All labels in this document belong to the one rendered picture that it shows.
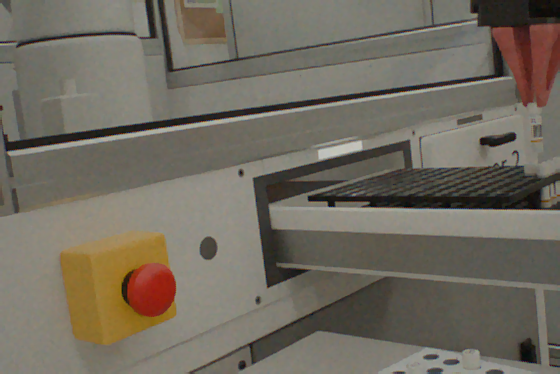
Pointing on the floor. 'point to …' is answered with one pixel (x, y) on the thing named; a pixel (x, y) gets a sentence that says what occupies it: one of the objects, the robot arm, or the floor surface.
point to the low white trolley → (352, 357)
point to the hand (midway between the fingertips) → (535, 97)
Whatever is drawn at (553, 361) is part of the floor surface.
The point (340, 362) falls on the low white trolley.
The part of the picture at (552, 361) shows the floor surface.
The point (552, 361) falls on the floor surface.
